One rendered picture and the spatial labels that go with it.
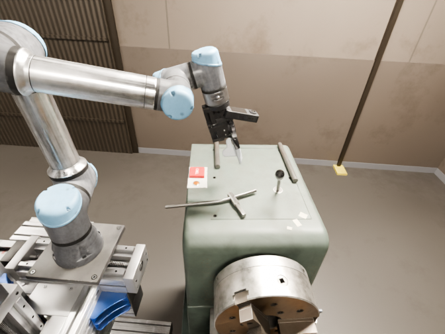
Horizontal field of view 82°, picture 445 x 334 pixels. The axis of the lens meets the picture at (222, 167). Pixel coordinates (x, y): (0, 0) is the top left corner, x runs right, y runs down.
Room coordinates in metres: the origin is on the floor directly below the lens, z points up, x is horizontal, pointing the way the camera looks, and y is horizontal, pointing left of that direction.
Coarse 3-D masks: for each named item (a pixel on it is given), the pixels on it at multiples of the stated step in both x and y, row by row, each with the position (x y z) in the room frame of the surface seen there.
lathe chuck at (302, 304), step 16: (240, 272) 0.42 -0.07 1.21; (256, 272) 0.42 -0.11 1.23; (272, 272) 0.42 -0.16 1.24; (288, 272) 0.42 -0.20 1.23; (224, 288) 0.40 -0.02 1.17; (240, 288) 0.38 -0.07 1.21; (256, 288) 0.37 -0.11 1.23; (272, 288) 0.37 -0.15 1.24; (288, 288) 0.37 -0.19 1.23; (304, 288) 0.39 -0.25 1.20; (224, 304) 0.35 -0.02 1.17; (256, 304) 0.35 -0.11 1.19; (272, 304) 0.35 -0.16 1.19; (288, 304) 0.35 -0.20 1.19; (304, 304) 0.35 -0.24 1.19; (224, 320) 0.34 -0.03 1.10; (272, 320) 0.37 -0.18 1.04
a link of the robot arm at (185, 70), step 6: (174, 66) 0.72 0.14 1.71; (180, 66) 0.72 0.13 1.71; (186, 66) 0.71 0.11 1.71; (156, 72) 0.71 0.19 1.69; (162, 72) 0.70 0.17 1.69; (168, 72) 0.69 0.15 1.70; (174, 72) 0.67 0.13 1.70; (180, 72) 0.69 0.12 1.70; (186, 72) 0.70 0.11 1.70; (192, 72) 0.70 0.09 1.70; (162, 78) 0.69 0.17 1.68; (186, 78) 0.67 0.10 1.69; (192, 78) 0.70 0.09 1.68; (192, 84) 0.70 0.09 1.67
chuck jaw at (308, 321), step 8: (280, 320) 0.35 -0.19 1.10; (288, 320) 0.35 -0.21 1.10; (296, 320) 0.35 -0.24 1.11; (304, 320) 0.35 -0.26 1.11; (312, 320) 0.35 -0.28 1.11; (280, 328) 0.33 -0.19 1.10; (288, 328) 0.33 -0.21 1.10; (296, 328) 0.33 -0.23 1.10; (304, 328) 0.33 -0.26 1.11; (312, 328) 0.33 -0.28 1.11
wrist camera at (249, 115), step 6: (228, 108) 0.75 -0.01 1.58; (234, 108) 0.77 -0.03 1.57; (240, 108) 0.78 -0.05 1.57; (228, 114) 0.73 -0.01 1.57; (234, 114) 0.73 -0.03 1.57; (240, 114) 0.74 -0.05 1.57; (246, 114) 0.74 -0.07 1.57; (252, 114) 0.75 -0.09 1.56; (240, 120) 0.74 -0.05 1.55; (246, 120) 0.74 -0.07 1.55; (252, 120) 0.75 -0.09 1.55
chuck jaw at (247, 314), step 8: (240, 296) 0.36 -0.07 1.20; (240, 304) 0.34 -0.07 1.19; (248, 304) 0.34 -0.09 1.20; (240, 312) 0.33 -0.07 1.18; (248, 312) 0.32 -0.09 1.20; (256, 312) 0.33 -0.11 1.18; (240, 320) 0.31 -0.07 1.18; (248, 320) 0.30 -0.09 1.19; (256, 320) 0.31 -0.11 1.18; (264, 320) 0.33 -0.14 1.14; (248, 328) 0.30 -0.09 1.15; (256, 328) 0.30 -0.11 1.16; (264, 328) 0.31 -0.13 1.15
